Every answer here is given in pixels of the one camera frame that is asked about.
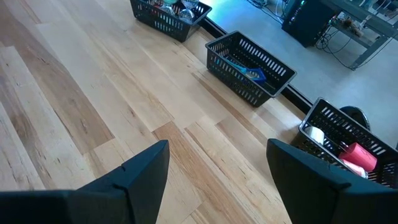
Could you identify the grey metal desk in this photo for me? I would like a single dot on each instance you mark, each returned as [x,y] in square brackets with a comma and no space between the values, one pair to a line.
[357,12]

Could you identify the black computer tower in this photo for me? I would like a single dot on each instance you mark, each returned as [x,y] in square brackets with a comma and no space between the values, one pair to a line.
[308,21]

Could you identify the purple hourglass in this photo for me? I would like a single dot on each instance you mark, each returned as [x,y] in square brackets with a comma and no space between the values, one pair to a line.
[188,12]

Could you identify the teal rectangular timer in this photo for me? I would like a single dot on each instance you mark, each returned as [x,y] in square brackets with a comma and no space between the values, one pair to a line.
[237,66]

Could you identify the black hourglass red sand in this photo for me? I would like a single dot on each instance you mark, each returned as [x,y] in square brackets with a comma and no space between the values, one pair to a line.
[155,2]

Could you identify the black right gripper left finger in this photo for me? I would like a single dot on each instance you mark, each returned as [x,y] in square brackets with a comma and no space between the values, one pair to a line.
[136,186]

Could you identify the teal hourglass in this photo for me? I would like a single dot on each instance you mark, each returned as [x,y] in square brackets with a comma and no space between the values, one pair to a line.
[169,7]

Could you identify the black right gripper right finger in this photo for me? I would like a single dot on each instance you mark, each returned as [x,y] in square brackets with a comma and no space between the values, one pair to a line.
[304,186]

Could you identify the black plastic basket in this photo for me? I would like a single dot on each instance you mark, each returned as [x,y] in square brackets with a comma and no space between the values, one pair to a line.
[174,28]
[239,87]
[342,123]

